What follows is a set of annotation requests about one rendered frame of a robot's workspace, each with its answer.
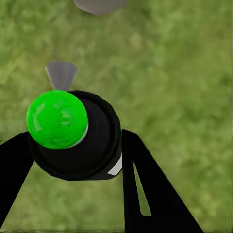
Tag pesticide atomizer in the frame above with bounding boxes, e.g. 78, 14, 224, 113
26, 60, 122, 181

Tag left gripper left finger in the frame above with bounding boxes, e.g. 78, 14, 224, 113
0, 132, 34, 228

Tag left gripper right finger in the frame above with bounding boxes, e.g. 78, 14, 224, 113
121, 129, 204, 233

